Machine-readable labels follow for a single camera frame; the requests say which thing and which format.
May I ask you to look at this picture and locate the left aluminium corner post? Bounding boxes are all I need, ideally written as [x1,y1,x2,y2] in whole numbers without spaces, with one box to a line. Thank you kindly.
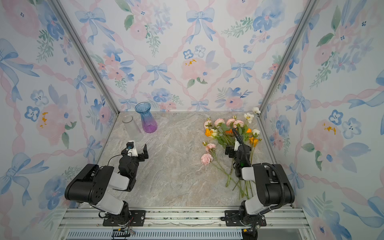
[48,0,120,115]

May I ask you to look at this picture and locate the orange poppy flower stem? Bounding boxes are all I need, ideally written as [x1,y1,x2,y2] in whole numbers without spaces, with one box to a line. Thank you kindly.
[246,129,261,164]

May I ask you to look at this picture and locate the aluminium corner post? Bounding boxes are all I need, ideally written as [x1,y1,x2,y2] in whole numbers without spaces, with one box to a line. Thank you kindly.
[48,0,120,115]
[260,0,318,114]

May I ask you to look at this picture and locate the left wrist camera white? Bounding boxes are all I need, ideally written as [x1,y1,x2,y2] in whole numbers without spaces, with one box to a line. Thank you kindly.
[126,141,138,157]

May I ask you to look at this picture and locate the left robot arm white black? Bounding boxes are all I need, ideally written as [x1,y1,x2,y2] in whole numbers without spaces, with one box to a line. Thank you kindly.
[65,141,149,227]

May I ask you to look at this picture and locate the clear ribbed glass vase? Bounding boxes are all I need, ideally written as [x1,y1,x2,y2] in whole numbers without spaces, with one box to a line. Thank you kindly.
[122,115,143,141]

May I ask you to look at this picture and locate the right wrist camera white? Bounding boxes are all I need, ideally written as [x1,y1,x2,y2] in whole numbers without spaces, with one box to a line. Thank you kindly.
[234,140,240,151]

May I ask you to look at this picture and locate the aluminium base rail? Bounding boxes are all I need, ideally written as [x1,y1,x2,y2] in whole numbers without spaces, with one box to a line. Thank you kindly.
[53,205,315,240]

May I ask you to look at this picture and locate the pink carnation single stem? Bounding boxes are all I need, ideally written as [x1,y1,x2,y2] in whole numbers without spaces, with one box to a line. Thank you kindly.
[201,152,239,189]

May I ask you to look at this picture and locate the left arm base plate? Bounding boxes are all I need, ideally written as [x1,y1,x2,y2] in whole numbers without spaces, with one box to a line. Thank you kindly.
[103,210,147,227]

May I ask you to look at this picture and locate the pink rose stem with leaves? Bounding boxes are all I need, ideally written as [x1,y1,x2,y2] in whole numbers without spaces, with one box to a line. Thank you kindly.
[204,116,246,140]

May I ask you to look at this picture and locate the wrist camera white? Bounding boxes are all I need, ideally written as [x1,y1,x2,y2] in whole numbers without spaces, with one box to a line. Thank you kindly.
[126,141,138,157]
[234,140,240,151]

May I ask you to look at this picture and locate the blue purple glass vase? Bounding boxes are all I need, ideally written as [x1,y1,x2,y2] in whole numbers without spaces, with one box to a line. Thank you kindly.
[135,102,158,133]

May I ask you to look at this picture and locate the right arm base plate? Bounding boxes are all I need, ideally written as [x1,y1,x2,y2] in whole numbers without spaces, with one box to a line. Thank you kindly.
[220,210,267,227]

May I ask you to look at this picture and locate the right aluminium corner post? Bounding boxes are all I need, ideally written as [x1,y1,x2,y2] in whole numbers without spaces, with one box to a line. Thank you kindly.
[260,0,318,114]

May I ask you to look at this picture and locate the white flower stem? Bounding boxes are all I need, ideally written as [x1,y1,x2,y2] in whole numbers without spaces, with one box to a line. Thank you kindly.
[244,107,261,137]

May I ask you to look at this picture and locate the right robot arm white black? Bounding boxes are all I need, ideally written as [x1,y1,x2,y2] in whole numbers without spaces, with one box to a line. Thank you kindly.
[225,128,295,226]

